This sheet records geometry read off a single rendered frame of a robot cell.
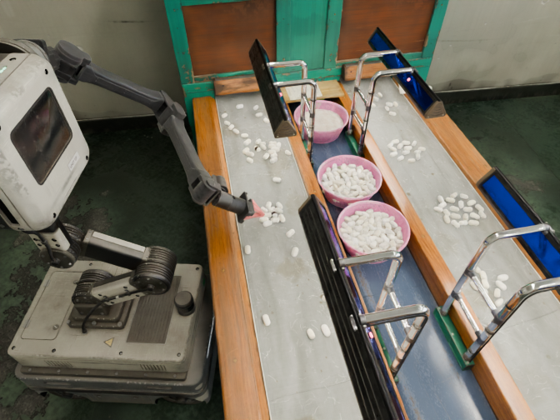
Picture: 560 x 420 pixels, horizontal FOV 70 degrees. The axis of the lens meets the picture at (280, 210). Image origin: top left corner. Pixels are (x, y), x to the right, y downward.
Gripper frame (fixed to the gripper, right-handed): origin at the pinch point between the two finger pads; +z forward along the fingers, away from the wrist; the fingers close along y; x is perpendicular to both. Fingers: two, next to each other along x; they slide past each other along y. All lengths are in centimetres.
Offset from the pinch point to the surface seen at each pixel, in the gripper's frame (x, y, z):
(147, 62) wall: 54, 181, -21
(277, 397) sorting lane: 10, -60, 0
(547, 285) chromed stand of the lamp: -58, -61, 25
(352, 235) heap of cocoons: -14.1, -10.2, 29.9
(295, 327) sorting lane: 4.3, -41.4, 7.3
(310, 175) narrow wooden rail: -11.0, 22.1, 22.2
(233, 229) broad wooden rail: 11.8, 0.5, -4.4
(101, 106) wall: 104, 184, -34
